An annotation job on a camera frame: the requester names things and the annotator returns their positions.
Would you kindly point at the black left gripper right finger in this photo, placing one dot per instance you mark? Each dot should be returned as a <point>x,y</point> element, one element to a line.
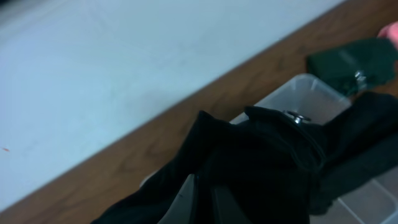
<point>226,208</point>

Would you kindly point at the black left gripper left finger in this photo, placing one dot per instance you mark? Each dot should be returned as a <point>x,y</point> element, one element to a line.
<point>181,210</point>

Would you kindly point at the black garment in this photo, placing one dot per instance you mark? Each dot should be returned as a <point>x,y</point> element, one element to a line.
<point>267,161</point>

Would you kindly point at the dark green garment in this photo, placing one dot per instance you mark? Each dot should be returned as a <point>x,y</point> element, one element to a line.
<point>356,66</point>

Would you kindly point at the pink folded garment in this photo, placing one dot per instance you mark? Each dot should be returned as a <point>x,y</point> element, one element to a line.
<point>390,32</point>

